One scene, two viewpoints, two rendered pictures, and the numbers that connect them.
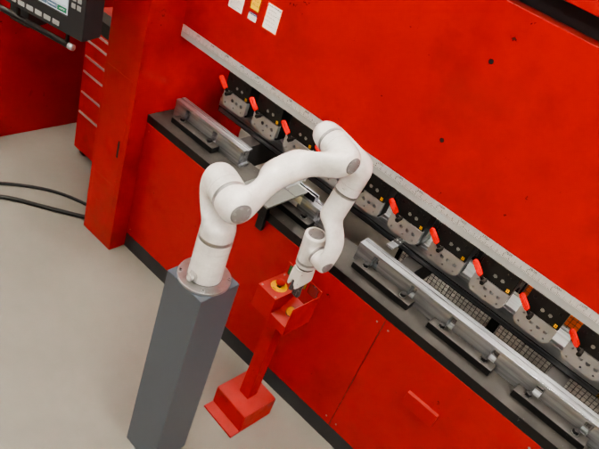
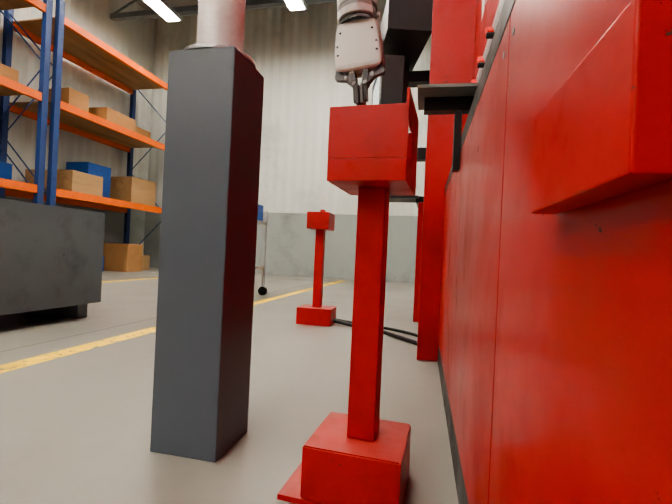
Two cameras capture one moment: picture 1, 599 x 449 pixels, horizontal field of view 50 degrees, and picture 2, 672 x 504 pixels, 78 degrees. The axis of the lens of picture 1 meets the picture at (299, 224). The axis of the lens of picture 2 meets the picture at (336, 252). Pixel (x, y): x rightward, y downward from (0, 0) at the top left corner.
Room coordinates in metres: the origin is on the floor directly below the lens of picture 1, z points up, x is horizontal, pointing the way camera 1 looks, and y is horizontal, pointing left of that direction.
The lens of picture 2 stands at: (1.65, -0.91, 0.51)
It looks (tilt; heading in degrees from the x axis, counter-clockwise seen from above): 0 degrees down; 73
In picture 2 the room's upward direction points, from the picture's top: 3 degrees clockwise
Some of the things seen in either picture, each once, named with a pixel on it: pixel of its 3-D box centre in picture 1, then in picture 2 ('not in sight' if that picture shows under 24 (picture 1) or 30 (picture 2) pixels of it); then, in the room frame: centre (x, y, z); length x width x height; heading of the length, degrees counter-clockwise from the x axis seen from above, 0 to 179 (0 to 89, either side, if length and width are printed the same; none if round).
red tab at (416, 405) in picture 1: (420, 408); (585, 137); (1.85, -0.73, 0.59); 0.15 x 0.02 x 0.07; 61
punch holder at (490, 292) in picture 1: (496, 279); not in sight; (2.01, -0.76, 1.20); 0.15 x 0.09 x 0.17; 61
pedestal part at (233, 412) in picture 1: (240, 402); (348, 459); (1.97, -0.04, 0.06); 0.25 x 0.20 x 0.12; 147
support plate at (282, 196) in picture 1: (273, 188); (462, 96); (2.36, 0.16, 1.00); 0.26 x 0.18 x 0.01; 151
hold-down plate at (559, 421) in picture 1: (548, 416); not in sight; (1.75, -1.11, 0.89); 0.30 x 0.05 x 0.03; 61
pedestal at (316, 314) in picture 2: not in sight; (318, 266); (2.44, 2.00, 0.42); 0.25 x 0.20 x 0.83; 151
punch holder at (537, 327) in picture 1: (543, 313); not in sight; (1.91, -0.94, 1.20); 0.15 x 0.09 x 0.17; 61
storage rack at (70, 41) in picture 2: not in sight; (98, 159); (-0.20, 7.24, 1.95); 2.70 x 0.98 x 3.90; 60
